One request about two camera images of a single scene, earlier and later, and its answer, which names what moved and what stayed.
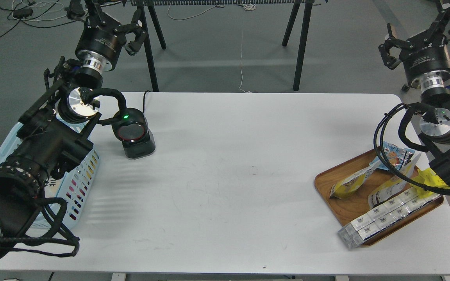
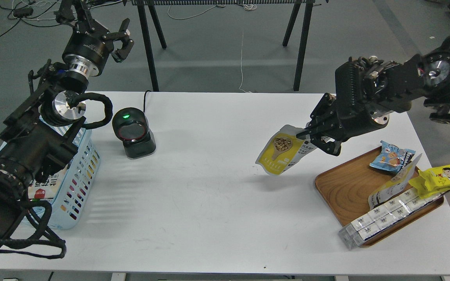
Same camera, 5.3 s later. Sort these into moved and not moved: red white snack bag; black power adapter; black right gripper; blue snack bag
Moved: black right gripper
Not moved: blue snack bag; red white snack bag; black power adapter
